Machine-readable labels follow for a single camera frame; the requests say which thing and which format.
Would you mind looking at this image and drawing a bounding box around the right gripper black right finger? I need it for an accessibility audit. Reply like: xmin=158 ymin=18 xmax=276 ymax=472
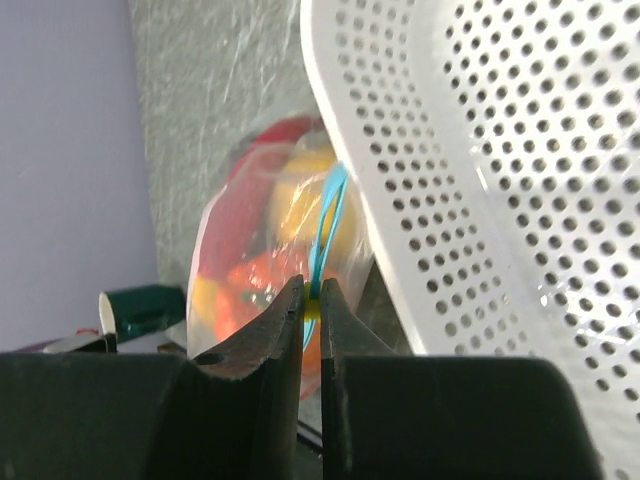
xmin=320 ymin=280 xmax=603 ymax=479

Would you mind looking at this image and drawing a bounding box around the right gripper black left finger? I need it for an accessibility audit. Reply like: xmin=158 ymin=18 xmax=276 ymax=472
xmin=1 ymin=276 xmax=305 ymax=479

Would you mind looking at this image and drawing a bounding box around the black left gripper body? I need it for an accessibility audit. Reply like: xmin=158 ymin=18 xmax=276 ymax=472
xmin=42 ymin=330 xmax=118 ymax=354

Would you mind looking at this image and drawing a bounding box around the small orange pumpkin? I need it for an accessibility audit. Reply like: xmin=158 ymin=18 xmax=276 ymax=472
xmin=213 ymin=251 xmax=321 ymax=400

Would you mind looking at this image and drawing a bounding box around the red chili pepper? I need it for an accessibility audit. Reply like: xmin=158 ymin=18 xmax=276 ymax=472
xmin=198 ymin=114 xmax=321 ymax=278

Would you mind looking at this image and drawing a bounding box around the clear zip top bag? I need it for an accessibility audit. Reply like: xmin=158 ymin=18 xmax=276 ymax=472
xmin=184 ymin=114 xmax=376 ymax=401

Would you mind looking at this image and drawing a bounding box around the yellow pear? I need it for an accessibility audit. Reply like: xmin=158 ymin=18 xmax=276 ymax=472
xmin=268 ymin=146 xmax=359 ymax=263

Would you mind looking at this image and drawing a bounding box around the white perforated plastic basket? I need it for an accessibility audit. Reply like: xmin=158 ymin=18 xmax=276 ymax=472
xmin=300 ymin=1 xmax=639 ymax=479

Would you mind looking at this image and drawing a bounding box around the yellow banana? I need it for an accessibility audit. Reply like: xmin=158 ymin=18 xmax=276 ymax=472
xmin=191 ymin=274 xmax=219 ymax=327

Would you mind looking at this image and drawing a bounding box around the dark green mug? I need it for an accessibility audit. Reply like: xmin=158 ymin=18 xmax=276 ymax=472
xmin=98 ymin=284 xmax=186 ymax=343

